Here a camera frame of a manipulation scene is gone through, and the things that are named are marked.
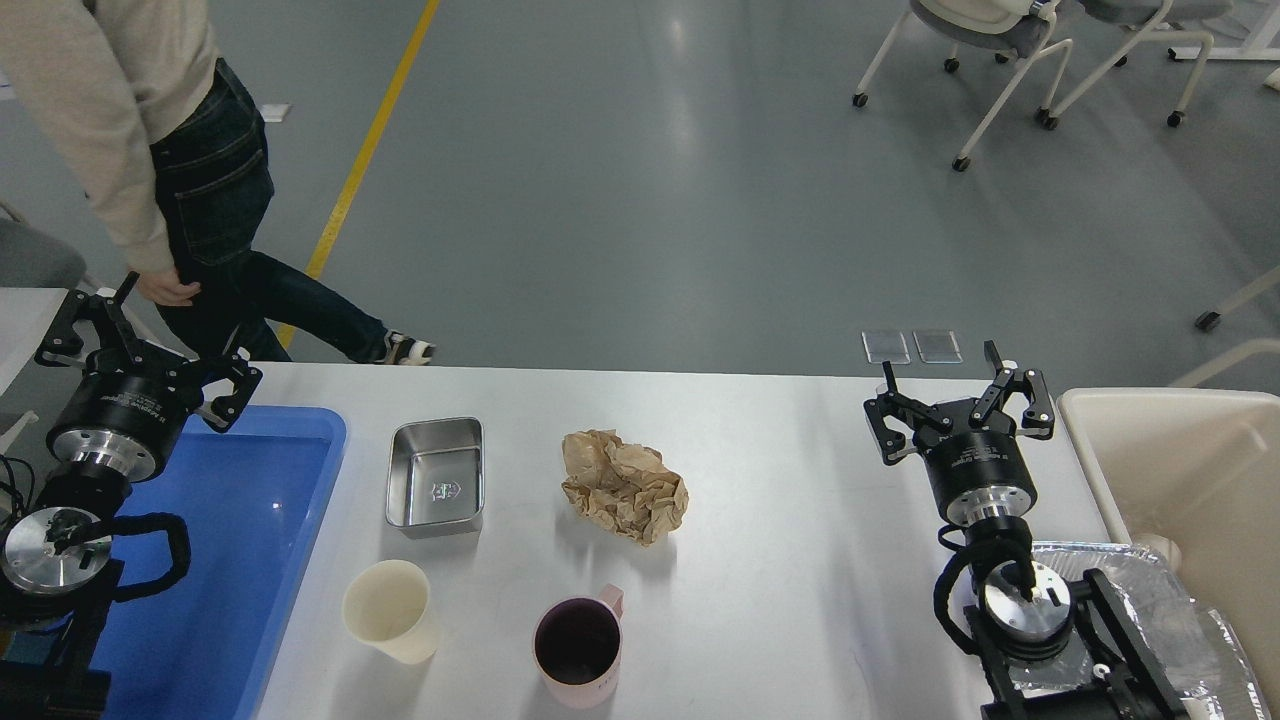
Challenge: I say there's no blue plastic tray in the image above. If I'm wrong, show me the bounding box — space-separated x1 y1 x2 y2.
91 406 347 719

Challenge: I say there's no crumpled brown paper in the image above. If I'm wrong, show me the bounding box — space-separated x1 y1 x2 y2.
561 429 689 547

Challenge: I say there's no beige plastic bin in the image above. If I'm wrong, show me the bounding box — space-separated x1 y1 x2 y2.
1059 388 1279 708

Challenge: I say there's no white grey office chair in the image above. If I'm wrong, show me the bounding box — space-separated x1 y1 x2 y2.
852 0 1075 173

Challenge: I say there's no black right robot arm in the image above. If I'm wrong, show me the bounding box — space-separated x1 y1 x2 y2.
863 341 1190 719

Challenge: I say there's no white chair leg right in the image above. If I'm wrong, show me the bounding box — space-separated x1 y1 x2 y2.
1170 264 1280 389

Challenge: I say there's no right floor socket plate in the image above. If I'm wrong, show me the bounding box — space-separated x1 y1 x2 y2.
911 329 963 364

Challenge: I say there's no aluminium foil tray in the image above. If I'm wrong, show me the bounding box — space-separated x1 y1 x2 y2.
1033 541 1271 719

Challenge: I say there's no left floor socket plate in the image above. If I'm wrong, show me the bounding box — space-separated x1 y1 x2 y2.
861 331 913 365

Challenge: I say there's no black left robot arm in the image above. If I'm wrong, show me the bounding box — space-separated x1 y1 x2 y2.
3 272 262 719

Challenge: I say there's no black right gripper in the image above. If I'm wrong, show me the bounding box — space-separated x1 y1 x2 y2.
864 340 1055 527

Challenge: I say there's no white side table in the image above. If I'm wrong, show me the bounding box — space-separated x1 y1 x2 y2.
1 287 68 395

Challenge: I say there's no person in beige sweater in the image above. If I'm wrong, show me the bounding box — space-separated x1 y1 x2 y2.
1 1 435 366

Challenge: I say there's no steel rectangular container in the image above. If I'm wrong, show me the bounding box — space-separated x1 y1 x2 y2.
384 416 485 539

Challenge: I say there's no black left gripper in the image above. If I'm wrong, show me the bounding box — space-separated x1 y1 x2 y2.
35 272 262 483

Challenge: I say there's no floor socket plate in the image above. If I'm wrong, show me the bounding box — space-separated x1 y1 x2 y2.
861 331 913 365
911 329 963 364

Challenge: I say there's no cream paper cup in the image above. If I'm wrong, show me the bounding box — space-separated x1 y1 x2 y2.
340 559 440 665

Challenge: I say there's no pink plastic mug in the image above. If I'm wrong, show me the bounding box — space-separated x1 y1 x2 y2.
532 584 625 710

